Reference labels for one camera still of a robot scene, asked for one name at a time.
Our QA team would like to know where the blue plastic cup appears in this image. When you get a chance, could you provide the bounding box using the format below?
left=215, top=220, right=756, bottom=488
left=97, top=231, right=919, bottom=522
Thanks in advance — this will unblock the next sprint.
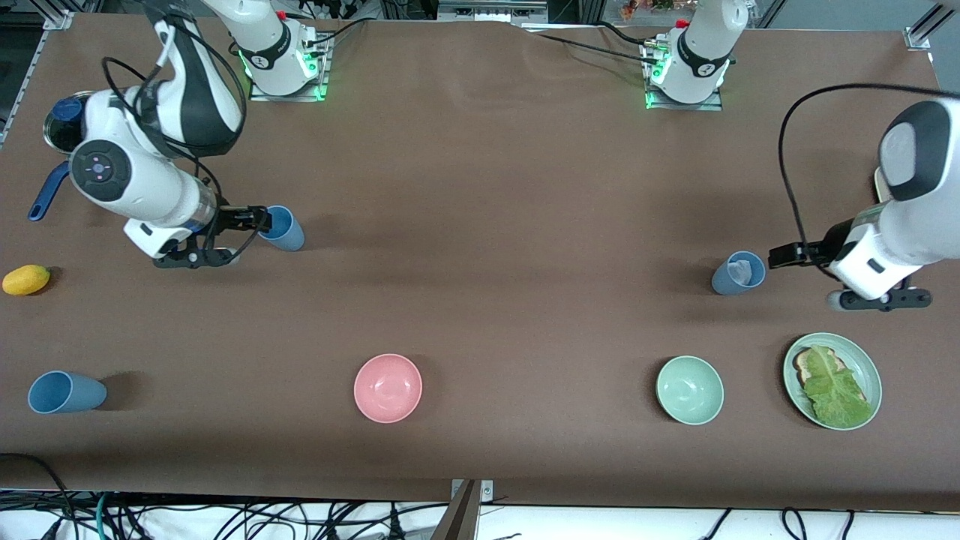
left=28, top=370, right=107, bottom=415
left=257, top=205, right=306, bottom=252
left=711, top=250, right=767, bottom=296

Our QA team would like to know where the mint green plate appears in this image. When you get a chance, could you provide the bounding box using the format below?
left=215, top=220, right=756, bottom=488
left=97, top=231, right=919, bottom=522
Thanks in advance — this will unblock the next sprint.
left=783, top=332, right=883, bottom=431

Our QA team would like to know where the toasted bread slice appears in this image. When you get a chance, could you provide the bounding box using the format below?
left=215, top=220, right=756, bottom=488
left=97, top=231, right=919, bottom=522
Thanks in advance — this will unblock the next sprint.
left=793, top=346, right=871, bottom=406

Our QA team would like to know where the yellow lemon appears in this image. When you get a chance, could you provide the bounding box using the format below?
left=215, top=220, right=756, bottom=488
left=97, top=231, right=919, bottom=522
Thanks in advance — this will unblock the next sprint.
left=2, top=265, right=51, bottom=296

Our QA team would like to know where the green lettuce leaf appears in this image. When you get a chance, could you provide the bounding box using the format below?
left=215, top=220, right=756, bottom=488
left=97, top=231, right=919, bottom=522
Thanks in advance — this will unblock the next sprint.
left=802, top=345, right=875, bottom=428

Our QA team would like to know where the glass pot lid blue knob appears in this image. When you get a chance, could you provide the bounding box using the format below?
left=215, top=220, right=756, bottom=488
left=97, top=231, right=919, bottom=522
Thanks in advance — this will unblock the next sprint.
left=43, top=91, right=95, bottom=155

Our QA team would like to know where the mint green bowl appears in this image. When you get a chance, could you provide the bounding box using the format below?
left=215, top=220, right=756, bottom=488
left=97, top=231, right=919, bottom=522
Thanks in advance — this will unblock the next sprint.
left=655, top=355, right=725, bottom=426

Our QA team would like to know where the pink bowl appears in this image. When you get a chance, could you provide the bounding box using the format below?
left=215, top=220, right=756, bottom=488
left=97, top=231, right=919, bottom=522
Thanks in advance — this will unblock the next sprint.
left=353, top=353, right=423, bottom=425

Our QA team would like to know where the brown table cover cloth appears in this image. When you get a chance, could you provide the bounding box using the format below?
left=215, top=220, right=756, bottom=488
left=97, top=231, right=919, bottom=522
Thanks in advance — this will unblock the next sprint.
left=0, top=11, right=960, bottom=511

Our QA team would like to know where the grey support beam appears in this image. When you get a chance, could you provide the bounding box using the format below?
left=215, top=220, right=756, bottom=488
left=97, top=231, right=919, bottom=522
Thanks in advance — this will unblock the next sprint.
left=430, top=480, right=481, bottom=540

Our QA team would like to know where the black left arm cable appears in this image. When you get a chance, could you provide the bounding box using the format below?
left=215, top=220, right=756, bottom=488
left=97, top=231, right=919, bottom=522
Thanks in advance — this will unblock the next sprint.
left=778, top=82, right=960, bottom=282

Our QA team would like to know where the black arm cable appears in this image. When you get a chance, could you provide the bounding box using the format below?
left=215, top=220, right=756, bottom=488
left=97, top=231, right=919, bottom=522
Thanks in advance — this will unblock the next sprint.
left=101, top=30, right=252, bottom=263
left=778, top=82, right=960, bottom=282

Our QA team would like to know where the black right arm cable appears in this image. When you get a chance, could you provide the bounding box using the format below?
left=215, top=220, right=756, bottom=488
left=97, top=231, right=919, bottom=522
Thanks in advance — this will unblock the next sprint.
left=101, top=30, right=252, bottom=263

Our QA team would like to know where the black cable on table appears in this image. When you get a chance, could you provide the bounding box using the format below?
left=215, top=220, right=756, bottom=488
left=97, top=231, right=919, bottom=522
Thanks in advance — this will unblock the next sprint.
left=311, top=19, right=368, bottom=50
left=517, top=28, right=655, bottom=65

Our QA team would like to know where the aluminium frame post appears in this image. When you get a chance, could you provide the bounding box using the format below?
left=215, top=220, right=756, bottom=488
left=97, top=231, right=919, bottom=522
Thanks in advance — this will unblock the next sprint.
left=904, top=0, right=960, bottom=52
left=45, top=0, right=102, bottom=31

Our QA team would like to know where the small metal table bracket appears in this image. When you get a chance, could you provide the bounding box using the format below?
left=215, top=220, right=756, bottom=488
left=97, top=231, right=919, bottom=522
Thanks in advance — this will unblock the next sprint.
left=450, top=478, right=494, bottom=503

